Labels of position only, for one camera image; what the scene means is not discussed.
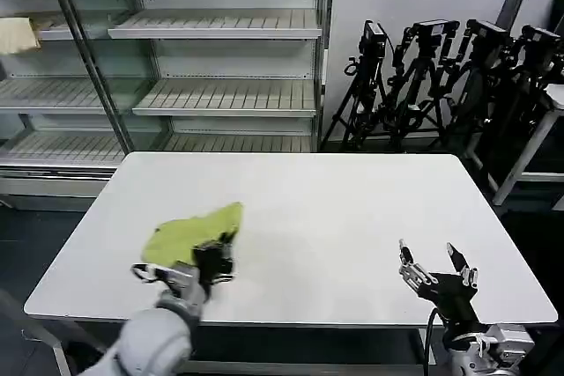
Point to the beige folded cloth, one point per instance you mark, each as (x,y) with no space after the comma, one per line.
(17,34)

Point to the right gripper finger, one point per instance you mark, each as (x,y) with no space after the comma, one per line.
(462,263)
(412,268)

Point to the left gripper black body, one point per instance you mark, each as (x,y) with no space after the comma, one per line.
(213,263)

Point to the steel frame glass shelf rack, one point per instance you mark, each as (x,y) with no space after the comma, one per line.
(57,94)

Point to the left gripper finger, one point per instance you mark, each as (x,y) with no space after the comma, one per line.
(227,238)

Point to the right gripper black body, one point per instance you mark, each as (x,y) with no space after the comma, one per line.
(451,292)

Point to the yellow-green shirt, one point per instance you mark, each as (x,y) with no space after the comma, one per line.
(185,230)

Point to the empty white display shelf unit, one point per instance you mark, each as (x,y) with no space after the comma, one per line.
(229,63)

